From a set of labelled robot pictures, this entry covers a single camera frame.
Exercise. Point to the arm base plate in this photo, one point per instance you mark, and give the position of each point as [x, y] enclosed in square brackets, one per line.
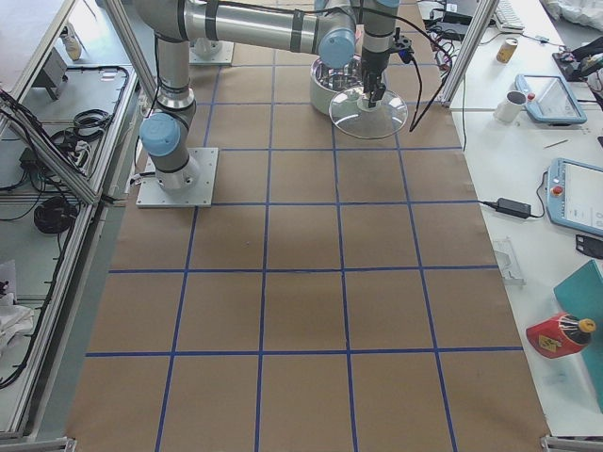
[191, 186]
[204, 52]

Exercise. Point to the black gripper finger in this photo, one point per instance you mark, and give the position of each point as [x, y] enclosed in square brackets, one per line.
[375, 94]
[367, 84]

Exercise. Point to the teach pendant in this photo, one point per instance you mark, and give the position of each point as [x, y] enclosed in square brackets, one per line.
[554, 103]
[574, 195]

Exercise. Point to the yellow can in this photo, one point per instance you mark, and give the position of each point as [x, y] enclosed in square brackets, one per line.
[506, 50]

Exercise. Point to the white shoe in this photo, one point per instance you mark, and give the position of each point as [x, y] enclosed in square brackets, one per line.
[71, 42]

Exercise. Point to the clear plastic holder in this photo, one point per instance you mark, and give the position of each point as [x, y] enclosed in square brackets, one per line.
[507, 262]

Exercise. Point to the teal folder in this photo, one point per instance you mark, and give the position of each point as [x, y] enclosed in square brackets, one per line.
[580, 295]

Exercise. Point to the far teach pendant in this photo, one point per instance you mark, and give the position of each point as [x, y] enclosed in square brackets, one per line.
[554, 103]

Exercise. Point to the pale green cooking pot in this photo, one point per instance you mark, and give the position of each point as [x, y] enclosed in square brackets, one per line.
[326, 82]

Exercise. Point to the near teach pendant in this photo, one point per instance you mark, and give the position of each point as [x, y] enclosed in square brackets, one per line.
[574, 195]

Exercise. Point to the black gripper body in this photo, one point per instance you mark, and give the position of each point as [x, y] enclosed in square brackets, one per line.
[375, 64]

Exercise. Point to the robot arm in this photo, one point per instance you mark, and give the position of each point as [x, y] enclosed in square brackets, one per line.
[328, 31]

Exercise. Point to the white mug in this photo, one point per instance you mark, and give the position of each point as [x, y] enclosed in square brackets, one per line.
[508, 109]

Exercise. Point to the aluminium frame post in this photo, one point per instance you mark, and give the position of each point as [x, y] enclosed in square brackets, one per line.
[480, 21]

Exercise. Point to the grey metal box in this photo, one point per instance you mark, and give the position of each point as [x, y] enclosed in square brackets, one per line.
[52, 74]

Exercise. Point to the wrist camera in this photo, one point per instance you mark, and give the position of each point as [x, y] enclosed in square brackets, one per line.
[402, 46]

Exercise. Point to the black power brick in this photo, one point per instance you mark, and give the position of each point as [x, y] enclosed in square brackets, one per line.
[511, 208]

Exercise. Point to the white cloth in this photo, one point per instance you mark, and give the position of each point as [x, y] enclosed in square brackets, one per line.
[16, 320]

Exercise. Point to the white keyboard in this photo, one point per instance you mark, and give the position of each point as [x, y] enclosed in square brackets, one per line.
[506, 19]

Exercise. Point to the aluminium frame side rail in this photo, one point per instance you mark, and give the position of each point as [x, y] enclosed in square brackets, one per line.
[60, 161]

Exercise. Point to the glass pot lid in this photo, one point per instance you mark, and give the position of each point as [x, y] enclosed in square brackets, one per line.
[353, 114]

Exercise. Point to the black small bracket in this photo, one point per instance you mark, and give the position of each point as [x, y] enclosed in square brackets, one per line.
[589, 246]

